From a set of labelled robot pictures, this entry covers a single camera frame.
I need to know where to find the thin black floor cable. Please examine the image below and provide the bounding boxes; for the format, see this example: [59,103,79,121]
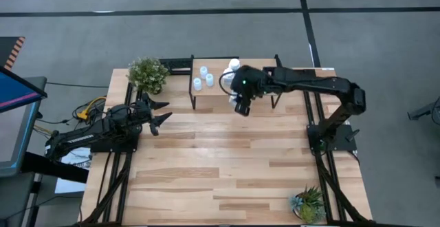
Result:
[45,80,110,89]

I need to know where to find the black rear frame bar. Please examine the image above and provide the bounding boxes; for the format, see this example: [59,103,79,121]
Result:
[159,57,193,76]

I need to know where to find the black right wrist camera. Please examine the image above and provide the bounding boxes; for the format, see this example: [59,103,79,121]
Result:
[234,98,252,117]

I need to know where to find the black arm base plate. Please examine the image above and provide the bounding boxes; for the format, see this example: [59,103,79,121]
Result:
[89,130,140,153]
[307,124,358,152]

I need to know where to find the black cable bundle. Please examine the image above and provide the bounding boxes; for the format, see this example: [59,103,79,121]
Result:
[32,111,92,151]

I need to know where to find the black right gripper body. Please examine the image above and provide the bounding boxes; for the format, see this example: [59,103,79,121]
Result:
[229,65,267,101]

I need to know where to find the small succulent potted plant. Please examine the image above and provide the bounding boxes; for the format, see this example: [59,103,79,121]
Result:
[289,184,327,225]

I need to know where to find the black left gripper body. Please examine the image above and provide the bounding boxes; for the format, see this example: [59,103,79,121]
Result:
[132,99,154,130]

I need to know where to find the black orange striped mat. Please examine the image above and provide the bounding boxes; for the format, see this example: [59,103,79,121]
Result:
[0,36,26,72]

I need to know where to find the black stand leg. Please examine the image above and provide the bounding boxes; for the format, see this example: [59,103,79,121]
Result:
[407,96,440,127]

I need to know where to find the blue-framed monitor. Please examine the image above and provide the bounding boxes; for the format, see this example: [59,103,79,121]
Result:
[0,65,48,179]

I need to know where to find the yellow cable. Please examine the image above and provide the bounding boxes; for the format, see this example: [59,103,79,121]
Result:
[76,96,108,121]

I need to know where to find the white printed paper sheet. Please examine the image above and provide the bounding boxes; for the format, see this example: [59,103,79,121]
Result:
[54,147,93,194]

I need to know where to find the leafy green potted plant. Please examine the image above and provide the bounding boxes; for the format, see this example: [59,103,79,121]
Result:
[127,57,171,96]

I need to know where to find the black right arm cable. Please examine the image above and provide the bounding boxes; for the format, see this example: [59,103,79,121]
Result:
[219,70,238,97]

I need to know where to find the black side stand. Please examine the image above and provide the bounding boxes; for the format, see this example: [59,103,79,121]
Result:
[0,151,89,227]

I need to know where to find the wooden shelf with black legs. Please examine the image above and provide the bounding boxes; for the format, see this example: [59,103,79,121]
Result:
[188,54,283,110]

